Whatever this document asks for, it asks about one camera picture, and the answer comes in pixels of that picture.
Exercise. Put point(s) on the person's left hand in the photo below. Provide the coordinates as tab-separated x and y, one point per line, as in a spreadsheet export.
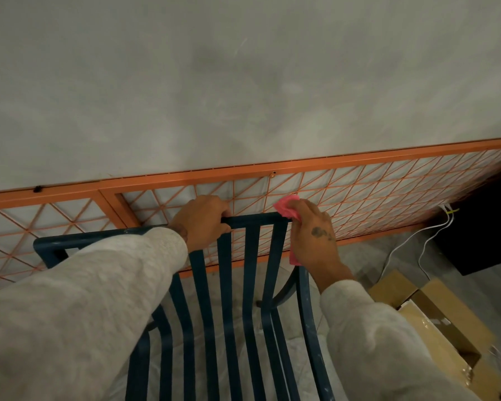
200	223

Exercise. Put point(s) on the person's right hand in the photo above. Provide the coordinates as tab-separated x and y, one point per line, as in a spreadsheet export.
313	242

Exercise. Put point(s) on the person's left fingers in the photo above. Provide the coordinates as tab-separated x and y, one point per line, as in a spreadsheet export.
217	206

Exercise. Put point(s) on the person's right fingers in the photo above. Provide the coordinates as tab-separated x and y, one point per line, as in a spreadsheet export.
302	212

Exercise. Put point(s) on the pink cleaning cloth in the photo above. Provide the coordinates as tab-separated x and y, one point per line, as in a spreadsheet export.
287	206

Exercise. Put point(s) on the dark blue metal chair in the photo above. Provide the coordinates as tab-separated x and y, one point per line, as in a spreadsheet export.
229	296

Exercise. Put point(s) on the person's left forearm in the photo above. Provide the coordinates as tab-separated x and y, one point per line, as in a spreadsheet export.
75	313

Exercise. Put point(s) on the person's right forearm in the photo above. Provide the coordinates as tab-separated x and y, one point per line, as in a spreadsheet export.
380	350

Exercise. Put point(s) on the orange metal mesh panel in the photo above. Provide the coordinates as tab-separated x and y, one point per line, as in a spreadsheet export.
359	192

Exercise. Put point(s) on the open cardboard box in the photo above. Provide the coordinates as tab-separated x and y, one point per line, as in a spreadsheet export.
438	325

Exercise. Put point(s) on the black cabinet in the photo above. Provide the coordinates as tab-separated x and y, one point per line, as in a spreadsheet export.
484	229

